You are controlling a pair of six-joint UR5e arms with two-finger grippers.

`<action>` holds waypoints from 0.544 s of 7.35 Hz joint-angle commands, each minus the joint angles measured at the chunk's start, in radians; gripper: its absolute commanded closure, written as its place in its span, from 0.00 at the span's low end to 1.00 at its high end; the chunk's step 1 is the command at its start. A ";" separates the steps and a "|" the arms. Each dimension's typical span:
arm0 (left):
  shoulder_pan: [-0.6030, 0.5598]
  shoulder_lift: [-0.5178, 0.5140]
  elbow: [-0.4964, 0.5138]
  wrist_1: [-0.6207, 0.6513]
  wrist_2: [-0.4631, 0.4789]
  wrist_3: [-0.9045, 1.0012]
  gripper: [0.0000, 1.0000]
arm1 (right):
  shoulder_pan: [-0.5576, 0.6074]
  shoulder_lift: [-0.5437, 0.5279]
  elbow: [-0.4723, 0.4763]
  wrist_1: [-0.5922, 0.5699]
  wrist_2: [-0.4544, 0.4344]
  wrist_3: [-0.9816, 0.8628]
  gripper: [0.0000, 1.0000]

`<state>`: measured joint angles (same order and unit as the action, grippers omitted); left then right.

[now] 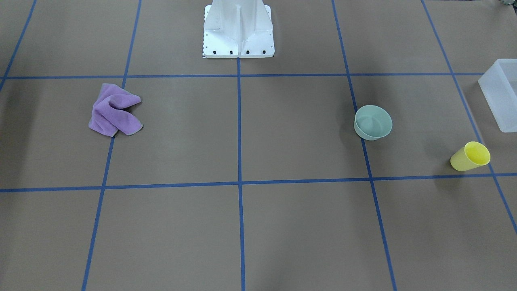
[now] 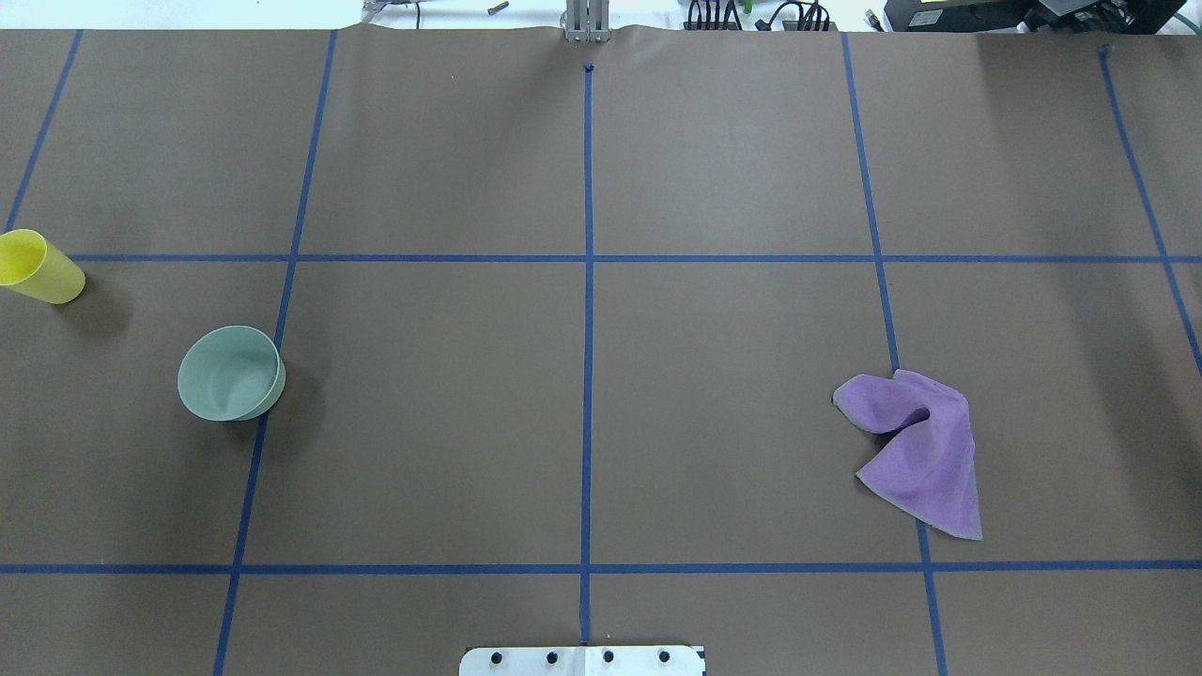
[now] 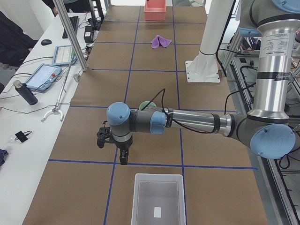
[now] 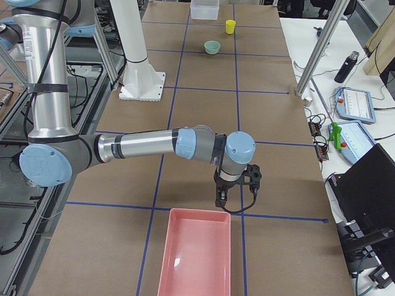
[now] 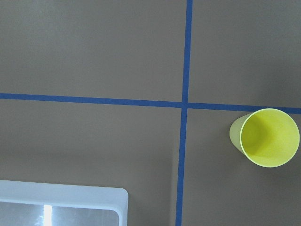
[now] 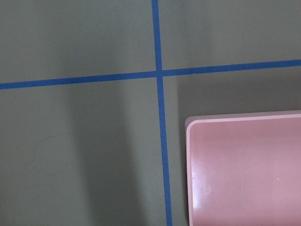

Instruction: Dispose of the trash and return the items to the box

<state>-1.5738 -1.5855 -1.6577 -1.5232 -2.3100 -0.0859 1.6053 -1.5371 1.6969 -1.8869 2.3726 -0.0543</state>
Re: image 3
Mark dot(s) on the purple microfiber cloth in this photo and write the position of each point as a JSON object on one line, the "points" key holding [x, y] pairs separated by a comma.
{"points": [[158, 41]]}

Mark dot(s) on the mint green bowl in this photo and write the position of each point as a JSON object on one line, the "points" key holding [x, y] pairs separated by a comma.
{"points": [[145, 104]]}

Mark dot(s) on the translucent white plastic box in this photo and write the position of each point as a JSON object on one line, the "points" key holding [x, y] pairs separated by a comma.
{"points": [[158, 200]]}

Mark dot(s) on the blue teach pendant far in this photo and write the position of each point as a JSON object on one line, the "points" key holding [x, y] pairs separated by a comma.
{"points": [[63, 55]]}

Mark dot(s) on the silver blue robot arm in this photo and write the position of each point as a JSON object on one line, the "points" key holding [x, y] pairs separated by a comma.
{"points": [[265, 128]]}

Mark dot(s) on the black power adapter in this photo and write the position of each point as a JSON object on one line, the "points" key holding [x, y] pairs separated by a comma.
{"points": [[88, 34]]}

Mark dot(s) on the blue teach pendant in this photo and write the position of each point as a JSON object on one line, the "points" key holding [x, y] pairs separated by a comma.
{"points": [[63, 55], [43, 77]]}

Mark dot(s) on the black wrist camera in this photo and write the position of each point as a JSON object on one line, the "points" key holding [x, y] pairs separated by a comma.
{"points": [[124, 156]]}

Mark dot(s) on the white desk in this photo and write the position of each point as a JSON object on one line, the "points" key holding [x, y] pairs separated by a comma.
{"points": [[32, 108]]}

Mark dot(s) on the aluminium frame post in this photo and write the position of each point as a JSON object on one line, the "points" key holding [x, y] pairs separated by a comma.
{"points": [[70, 32]]}

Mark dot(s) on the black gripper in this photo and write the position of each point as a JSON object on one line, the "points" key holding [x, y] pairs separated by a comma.
{"points": [[123, 146]]}

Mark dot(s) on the blue teach pendant near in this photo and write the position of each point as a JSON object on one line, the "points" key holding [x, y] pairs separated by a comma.
{"points": [[43, 77]]}

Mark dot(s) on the small black pouch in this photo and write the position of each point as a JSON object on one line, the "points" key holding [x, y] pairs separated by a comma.
{"points": [[22, 136]]}

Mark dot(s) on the black water bottle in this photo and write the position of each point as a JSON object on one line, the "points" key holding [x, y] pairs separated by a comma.
{"points": [[25, 92]]}

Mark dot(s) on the black computer mouse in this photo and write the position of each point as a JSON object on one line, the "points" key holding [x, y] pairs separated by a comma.
{"points": [[45, 42]]}

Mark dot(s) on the white pedestal mount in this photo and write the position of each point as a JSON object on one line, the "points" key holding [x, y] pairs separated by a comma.
{"points": [[204, 67]]}

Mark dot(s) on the pink plastic bin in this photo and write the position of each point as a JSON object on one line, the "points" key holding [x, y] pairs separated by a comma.
{"points": [[155, 10]]}

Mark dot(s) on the silver reacher grabber tool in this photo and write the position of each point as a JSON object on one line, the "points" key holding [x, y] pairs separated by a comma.
{"points": [[56, 109]]}

